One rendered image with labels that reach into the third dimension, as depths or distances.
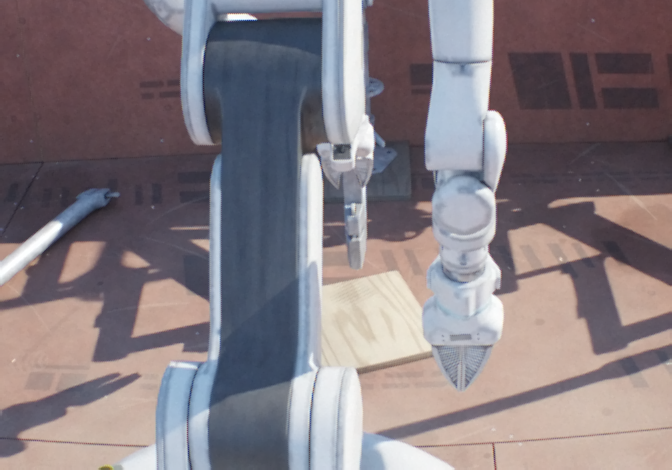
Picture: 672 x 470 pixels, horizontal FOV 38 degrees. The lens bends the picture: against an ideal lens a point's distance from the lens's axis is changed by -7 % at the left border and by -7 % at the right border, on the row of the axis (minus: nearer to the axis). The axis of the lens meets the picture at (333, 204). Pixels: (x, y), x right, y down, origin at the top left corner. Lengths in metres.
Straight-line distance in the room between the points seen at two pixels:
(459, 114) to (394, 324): 1.15
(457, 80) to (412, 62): 1.75
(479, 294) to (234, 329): 0.29
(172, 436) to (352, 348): 1.01
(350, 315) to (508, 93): 0.93
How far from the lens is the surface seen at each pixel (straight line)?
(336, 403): 1.13
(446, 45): 1.07
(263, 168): 1.19
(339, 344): 2.14
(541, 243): 2.49
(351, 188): 2.13
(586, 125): 2.95
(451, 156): 1.09
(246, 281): 1.19
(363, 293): 2.28
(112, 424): 2.04
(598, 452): 1.91
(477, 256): 1.20
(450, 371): 1.40
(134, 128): 2.98
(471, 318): 1.27
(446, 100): 1.08
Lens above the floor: 1.32
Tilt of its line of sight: 30 degrees down
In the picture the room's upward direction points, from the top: 4 degrees counter-clockwise
